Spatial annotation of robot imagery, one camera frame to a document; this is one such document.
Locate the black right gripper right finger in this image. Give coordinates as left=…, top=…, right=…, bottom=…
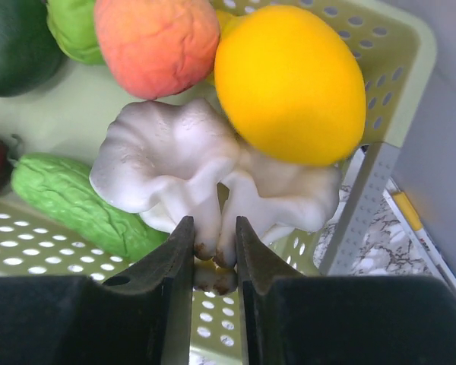
left=236, top=217, right=456, bottom=364

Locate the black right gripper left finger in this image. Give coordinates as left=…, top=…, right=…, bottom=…
left=0, top=217, right=195, bottom=364

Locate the white toy mushroom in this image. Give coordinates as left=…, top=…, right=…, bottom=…
left=89, top=97, right=344, bottom=296

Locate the white yellow marker pen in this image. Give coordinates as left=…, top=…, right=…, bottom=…
left=383, top=179, right=456, bottom=295

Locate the green perforated plastic basket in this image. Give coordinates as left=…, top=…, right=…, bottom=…
left=0, top=1, right=436, bottom=362

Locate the yellow toy lemon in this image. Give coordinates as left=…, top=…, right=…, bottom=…
left=214, top=5, right=366, bottom=166

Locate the orange toy peach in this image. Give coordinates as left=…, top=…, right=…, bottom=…
left=93, top=1, right=220, bottom=100

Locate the dark green toy avocado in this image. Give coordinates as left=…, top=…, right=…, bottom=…
left=0, top=0, right=65, bottom=97

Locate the light green toy apple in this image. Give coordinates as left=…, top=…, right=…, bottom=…
left=46, top=0, right=105, bottom=65

